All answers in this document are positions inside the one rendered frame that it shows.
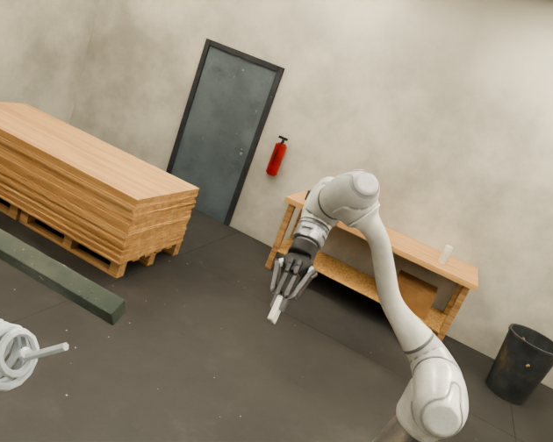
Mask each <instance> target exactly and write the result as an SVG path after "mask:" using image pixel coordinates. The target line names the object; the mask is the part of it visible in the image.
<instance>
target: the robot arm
mask: <svg viewBox="0 0 553 442"><path fill-rule="evenodd" d="M379 192H380V186H379V182H378V179H377V178H376V176H374V175H373V174H372V173H371V172H369V171H367V170H363V169H354V170H350V171H347V172H345V173H342V174H340V175H337V176H336V177H330V176H328V177H324V178H322V179H321V180H320V181H318V182H317V183H316V185H315V186H314V187H313V188H312V190H311V192H310V194H309V196H308V197H307V198H306V201H305V204H304V207H303V209H302V213H301V218H300V220H299V221H298V225H297V227H296V229H295V232H294V233H293V238H294V240H293V241H292V243H291V246H290V248H289V251H288V253H287V254H286V255H285V256H284V257H283V258H281V259H278V258H275V259H274V262H275V268H274V273H273V276H272V281H271V285H270V291H271V292H272V294H274V297H273V299H272V302H271V304H270V307H271V308H272V309H271V311H270V313H269V316H268V320H269V321H270V322H271V323H273V324H275V323H276V321H277V319H278V317H279V314H280V312H281V311H282V312H284V311H285V308H286V306H287V304H288V302H289V301H297V300H298V298H299V297H300V296H301V294H302V293H303V292H304V290H305V289H306V287H307V286H308V284H309V283H310V282H311V280H312V279H314V278H315V277H317V276H318V273H317V271H316V269H314V268H313V261H314V259H315V257H316V254H317V252H318V251H319V250H320V249H321V248H322V247H323V245H324V243H325V241H326V239H327V236H328V233H329V232H330V230H331V229H332V228H333V227H334V226H336V225H337V224H338V223H339V222H340V221H341V222H342V223H344V224H345V225H346V226H347V227H352V228H356V229H357V230H359V231H360V232H361V233H362V234H363V236H364V237H365V238H366V239H367V241H368V243H369V245H370V250H371V255H372V261H373V267H374V274H375V280H376V286H377V294H378V298H379V302H380V303H381V306H382V308H383V311H384V314H385V315H386V317H387V319H388V321H389V323H390V325H391V327H392V329H393V330H394V332H395V334H396V336H397V338H398V341H399V343H400V345H401V348H402V349H403V351H404V353H405V354H406V357H407V358H408V360H409V361H410V363H411V364H410V367H411V370H412V377H413V378H412V379H411V380H410V381H409V382H408V385H407V387H406V389H405V391H404V393H403V395H402V396H401V398H400V399H399V402H398V404H397V408H396V415H395V416H394V417H393V418H392V420H391V421H390V422H389V423H388V424H387V425H386V426H385V428H383V430H382V431H381V432H380V433H379V434H378V435H377V437H376V438H375V439H374V440H373V441H372V442H435V441H437V440H438V439H440V438H450V437H452V436H454V435H456V434H457V433H458V432H459V431H460V430H461V429H462V428H463V426H464V424H465V422H466V419H467V416H468V412H469V400H468V393H467V388H466V385H465V382H464V379H463V375H462V372H461V370H460V368H459V366H458V365H457V364H456V362H455V360H454V358H453V357H452V355H451V354H450V353H449V351H448V349H447V348H446V347H445V345H444V344H443V343H442V342H441V341H440V340H439V339H438V338H437V337H436V336H435V335H434V333H433V332H432V331H431V330H430V329H429V328H428V327H427V326H426V325H425V324H424V323H423V322H421V321H420V320H419V319H418V318H417V317H416V316H415V315H414V314H413V313H412V311H411V310H410V309H409V308H408V307H407V306H406V304H405V303H404V301H403V299H402V297H401V295H400V293H399V286H398V281H397V276H396V270H395V265H394V259H393V254H392V249H391V242H390V239H389V236H388V234H387V231H386V230H385V228H384V225H383V223H382V221H381V219H380V216H379V214H378V211H379V206H380V204H379V202H378V197H379ZM283 264H285V270H284V275H283V277H282V279H281V281H280V282H279V278H280V274H281V267H282V266H283ZM307 271H308V273H307V274H306V275H305V277H304V278H303V280H302V281H301V282H300V284H299V285H298V286H297V284H298V280H300V278H301V276H302V274H304V273H305V272H307ZM290 278H291V280H290ZM289 280H290V283H289V285H288V287H287V289H286V291H285V293H284V290H285V288H286V286H287V284H288V282H289ZM278 283H279V284H278ZM296 286H297V287H296Z"/></svg>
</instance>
